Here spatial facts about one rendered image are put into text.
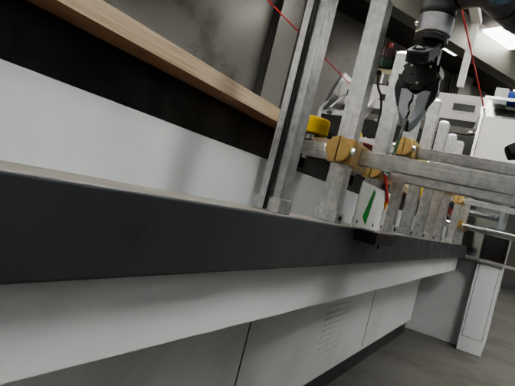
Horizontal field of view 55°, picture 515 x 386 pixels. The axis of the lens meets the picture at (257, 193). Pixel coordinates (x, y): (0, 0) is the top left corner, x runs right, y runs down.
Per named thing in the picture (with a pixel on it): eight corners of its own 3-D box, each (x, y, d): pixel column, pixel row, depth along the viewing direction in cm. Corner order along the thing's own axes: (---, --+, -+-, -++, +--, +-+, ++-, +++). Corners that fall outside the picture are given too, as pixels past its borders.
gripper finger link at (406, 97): (411, 135, 111) (421, 96, 111) (405, 130, 106) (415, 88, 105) (397, 133, 112) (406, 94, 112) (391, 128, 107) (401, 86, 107)
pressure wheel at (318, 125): (308, 171, 113) (320, 122, 113) (324, 172, 105) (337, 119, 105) (277, 162, 110) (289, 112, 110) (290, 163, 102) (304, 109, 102)
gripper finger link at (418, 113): (424, 138, 109) (434, 97, 109) (420, 132, 104) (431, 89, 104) (411, 135, 111) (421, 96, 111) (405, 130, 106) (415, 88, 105)
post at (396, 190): (387, 256, 144) (428, 95, 144) (384, 256, 141) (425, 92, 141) (375, 253, 146) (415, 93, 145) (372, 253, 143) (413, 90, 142)
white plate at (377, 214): (382, 231, 129) (391, 194, 129) (353, 226, 106) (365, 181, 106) (380, 230, 129) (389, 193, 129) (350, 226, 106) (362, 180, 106)
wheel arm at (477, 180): (513, 201, 89) (519, 178, 89) (513, 199, 86) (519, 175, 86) (297, 157, 110) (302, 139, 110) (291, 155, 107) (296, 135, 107)
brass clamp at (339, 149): (368, 174, 106) (374, 151, 106) (349, 164, 94) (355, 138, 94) (341, 168, 108) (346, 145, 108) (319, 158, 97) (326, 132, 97)
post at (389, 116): (366, 245, 122) (414, 55, 122) (362, 245, 119) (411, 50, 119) (352, 241, 124) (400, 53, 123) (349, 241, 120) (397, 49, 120)
